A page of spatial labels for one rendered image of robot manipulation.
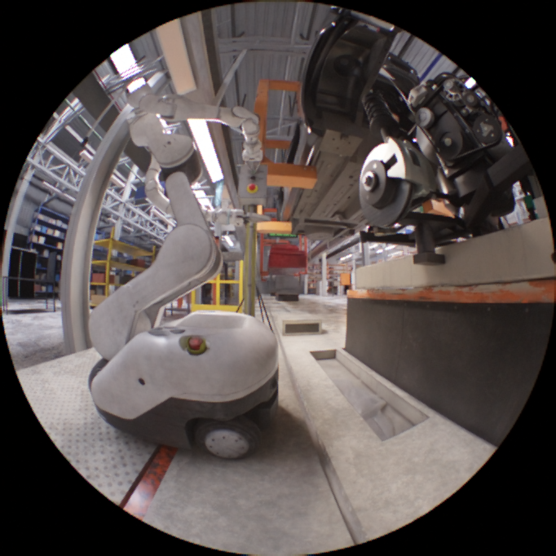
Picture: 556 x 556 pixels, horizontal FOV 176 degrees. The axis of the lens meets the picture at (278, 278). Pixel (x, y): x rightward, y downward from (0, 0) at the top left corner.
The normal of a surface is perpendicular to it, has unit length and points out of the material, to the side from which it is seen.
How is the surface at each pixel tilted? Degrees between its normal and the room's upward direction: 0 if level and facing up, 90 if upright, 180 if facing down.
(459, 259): 90
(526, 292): 90
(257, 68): 180
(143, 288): 89
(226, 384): 89
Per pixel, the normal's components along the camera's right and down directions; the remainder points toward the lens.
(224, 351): 0.51, -0.78
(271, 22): -0.01, 1.00
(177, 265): 0.15, -0.08
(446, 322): -1.00, -0.01
